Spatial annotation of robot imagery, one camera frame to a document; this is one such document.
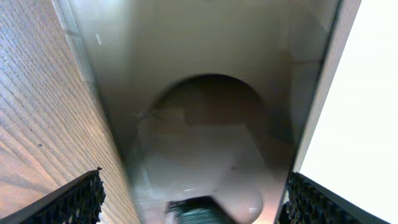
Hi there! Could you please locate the Samsung Galaxy smartphone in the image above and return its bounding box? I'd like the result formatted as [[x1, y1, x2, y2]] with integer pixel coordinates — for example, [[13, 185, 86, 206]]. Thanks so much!
[[53, 1, 359, 223]]

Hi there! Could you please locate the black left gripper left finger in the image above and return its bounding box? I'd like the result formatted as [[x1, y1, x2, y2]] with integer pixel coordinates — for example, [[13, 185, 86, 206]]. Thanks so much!
[[1, 167, 106, 224]]

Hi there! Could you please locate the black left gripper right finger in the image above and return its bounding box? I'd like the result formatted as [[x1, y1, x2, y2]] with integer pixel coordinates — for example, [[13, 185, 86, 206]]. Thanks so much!
[[276, 172, 388, 224]]

